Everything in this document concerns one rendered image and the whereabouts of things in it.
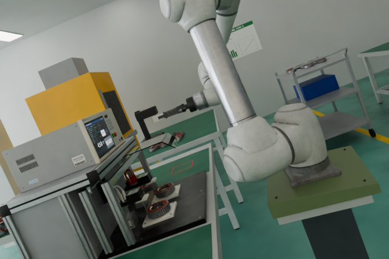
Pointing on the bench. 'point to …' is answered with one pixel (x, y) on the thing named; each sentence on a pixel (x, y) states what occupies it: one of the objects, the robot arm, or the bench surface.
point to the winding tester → (59, 152)
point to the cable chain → (102, 192)
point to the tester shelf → (66, 182)
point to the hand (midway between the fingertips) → (158, 117)
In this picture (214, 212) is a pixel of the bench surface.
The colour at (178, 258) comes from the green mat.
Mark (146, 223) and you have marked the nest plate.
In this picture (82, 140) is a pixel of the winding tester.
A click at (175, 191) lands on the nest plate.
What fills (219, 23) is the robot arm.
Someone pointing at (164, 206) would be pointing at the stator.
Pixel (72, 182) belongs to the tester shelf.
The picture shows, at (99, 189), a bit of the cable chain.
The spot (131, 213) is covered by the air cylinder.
